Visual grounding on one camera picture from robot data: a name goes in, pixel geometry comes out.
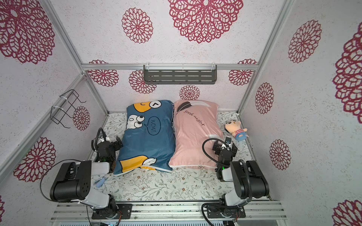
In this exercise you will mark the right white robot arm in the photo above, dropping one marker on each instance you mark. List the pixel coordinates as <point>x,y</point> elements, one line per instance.
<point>247,179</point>

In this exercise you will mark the floral bed sheet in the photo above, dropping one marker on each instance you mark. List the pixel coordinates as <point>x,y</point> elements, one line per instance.
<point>182,184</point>

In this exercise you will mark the black wire wall rack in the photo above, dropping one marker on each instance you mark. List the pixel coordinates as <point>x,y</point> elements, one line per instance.
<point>59,112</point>

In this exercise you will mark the blue cartoon pillow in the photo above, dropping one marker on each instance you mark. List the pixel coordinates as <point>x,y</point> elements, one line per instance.
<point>148,141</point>

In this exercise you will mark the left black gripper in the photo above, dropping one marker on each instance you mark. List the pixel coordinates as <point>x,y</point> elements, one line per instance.
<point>118,146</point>

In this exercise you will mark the small blue clip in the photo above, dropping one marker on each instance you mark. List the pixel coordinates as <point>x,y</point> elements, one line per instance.
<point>99,182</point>

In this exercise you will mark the grey wall shelf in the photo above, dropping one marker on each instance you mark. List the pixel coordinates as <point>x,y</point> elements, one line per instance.
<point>182,75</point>

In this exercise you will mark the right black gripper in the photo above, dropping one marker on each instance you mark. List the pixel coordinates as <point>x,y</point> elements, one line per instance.
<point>226,148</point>

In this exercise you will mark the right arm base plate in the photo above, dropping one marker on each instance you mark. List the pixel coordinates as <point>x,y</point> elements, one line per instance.
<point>218,211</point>

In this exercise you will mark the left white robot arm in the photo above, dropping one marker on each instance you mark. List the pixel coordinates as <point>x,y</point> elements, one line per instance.
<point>73,181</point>

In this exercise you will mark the small plush doll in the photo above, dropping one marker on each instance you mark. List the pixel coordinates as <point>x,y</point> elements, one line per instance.
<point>236,130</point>

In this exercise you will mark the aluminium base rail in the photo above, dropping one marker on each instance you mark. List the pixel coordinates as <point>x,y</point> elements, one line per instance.
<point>191,211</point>

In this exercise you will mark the pink good night pillow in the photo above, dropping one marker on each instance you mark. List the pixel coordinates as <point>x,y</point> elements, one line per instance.
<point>195,121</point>

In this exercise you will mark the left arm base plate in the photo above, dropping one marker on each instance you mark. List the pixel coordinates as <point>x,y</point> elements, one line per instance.
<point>117,211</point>

